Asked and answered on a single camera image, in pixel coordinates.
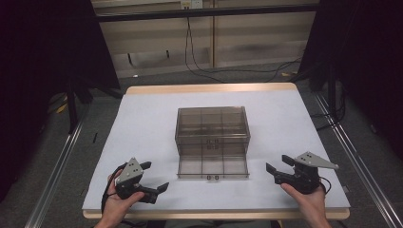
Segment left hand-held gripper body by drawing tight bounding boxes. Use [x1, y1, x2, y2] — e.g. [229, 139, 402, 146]
[114, 157, 159, 204]

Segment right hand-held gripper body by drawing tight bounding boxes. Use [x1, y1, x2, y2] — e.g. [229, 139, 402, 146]
[274, 151, 339, 195]

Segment person's right hand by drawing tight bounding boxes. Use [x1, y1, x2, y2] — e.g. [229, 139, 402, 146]
[279, 182, 327, 222]

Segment person's left hand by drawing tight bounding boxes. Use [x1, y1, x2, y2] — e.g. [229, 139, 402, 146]
[98, 169, 146, 225]

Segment white table mat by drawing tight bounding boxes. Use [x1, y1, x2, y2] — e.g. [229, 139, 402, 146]
[81, 89, 352, 212]

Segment clear gray divided drawer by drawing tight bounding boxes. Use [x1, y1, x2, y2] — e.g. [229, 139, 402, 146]
[176, 153, 250, 181]

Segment person's gray pants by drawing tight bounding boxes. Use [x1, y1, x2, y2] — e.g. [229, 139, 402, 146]
[163, 219, 280, 228]

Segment clear gray drawer cabinet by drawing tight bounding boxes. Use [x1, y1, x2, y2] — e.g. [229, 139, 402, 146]
[174, 105, 252, 157]

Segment black metal stand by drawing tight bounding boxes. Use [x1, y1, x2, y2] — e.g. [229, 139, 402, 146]
[326, 61, 338, 120]

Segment wooden table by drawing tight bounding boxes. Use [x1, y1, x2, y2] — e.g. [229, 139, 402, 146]
[82, 82, 352, 221]

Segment black curtain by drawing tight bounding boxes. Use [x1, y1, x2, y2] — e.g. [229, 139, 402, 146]
[0, 0, 122, 203]
[297, 0, 403, 161]

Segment black horizontal bar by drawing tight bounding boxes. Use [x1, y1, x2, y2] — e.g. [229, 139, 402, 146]
[95, 3, 320, 23]

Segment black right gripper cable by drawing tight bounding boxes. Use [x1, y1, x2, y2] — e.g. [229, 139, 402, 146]
[317, 176, 333, 195]

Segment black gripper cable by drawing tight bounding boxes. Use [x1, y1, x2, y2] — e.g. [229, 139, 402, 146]
[100, 162, 128, 215]
[317, 176, 333, 195]

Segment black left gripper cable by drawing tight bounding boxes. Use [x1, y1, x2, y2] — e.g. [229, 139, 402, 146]
[100, 162, 128, 215]

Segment metal floor rail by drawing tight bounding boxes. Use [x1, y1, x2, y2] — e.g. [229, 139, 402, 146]
[313, 92, 403, 228]
[24, 118, 88, 228]

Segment black floor cable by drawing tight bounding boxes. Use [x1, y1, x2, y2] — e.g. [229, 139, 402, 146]
[208, 56, 304, 84]
[310, 101, 348, 132]

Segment black hanging power cable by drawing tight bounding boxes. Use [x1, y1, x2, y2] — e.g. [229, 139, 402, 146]
[183, 16, 226, 84]

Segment white wall outlet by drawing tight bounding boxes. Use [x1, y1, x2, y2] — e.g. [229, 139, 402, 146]
[180, 0, 203, 10]

